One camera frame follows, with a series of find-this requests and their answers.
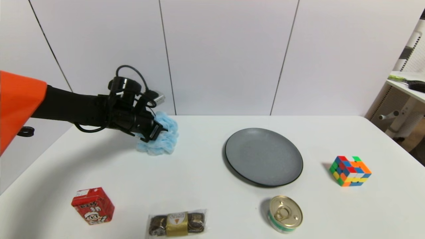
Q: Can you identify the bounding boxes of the white perforated panel post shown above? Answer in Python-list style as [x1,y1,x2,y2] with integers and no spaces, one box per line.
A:
[397,9,425,72]

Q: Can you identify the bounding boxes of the black object on desk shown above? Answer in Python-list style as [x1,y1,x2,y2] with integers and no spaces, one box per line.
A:
[408,80,425,93]

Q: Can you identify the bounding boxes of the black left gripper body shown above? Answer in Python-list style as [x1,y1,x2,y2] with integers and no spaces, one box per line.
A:
[132,112,163,143]

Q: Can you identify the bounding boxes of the gold lid tin can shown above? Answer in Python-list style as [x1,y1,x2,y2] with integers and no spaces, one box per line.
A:
[267,195,303,233]

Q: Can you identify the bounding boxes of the light blue mesh bath loofah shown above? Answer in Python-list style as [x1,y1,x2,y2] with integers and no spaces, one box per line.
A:
[135,111,179,156]

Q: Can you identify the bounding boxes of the white side desk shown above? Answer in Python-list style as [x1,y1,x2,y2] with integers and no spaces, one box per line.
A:
[379,71,425,139]

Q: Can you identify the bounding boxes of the red milk carton with cartoon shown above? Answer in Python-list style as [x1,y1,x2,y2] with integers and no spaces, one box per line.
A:
[71,187,115,225]

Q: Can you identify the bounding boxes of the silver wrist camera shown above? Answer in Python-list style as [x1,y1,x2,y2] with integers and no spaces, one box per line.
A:
[145,90,166,104]

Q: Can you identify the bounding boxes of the colourful puzzle cube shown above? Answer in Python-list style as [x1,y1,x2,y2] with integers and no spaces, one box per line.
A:
[329,155,372,187]

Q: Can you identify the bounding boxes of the gray round plate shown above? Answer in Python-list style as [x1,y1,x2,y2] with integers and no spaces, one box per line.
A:
[224,128,303,187]

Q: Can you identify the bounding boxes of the wrapped chocolates pack gold label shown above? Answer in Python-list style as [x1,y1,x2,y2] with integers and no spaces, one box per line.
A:
[146,209,207,238]

